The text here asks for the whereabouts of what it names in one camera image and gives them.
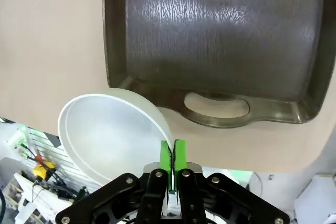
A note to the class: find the white slotted panel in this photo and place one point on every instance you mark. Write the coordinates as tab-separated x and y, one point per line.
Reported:
68	171

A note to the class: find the yellow emergency stop box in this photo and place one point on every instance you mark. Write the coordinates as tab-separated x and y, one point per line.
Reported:
42	170

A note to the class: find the white equipment box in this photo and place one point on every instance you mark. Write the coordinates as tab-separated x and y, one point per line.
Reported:
315	200

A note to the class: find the white plastic bowl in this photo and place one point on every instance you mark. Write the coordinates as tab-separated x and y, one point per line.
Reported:
110	134

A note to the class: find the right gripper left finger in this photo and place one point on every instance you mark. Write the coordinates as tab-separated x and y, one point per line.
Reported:
147	195

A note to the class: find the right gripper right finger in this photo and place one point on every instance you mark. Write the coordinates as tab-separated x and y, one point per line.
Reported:
191	195

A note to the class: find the dark grey plastic tray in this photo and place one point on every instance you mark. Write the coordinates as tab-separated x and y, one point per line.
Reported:
223	37

